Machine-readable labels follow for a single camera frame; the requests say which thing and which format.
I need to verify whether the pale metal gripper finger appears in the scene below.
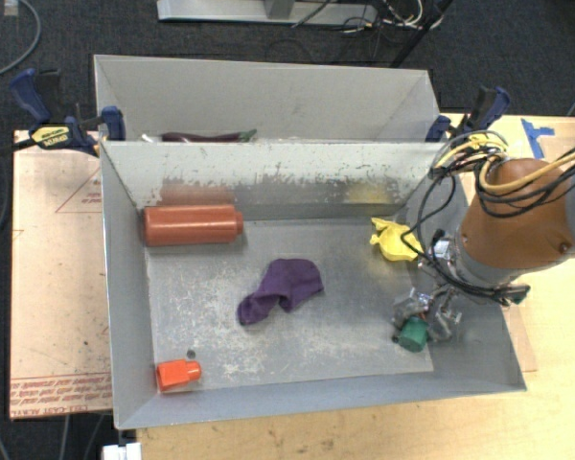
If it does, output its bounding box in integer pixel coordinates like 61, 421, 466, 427
391, 294, 428, 329
428, 304, 463, 344

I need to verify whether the green cylinder block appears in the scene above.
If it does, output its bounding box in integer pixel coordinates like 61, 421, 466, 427
395, 315, 431, 354

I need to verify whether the yellow crumpled cloth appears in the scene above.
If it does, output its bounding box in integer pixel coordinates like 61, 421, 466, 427
369, 216, 426, 263

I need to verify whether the grey metal bin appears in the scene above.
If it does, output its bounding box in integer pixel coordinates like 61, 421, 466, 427
93, 54, 528, 431

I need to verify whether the purple cloth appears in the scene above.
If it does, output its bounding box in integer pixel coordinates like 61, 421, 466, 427
236, 257, 326, 328

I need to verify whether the red-brown plastic bottle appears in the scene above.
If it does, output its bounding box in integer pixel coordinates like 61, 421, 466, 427
142, 203, 245, 248

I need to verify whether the small orange capped block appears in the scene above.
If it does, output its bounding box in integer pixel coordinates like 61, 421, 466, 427
154, 358, 203, 394

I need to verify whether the brown cardboard board red print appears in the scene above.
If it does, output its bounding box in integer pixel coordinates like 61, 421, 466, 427
9, 129, 541, 421

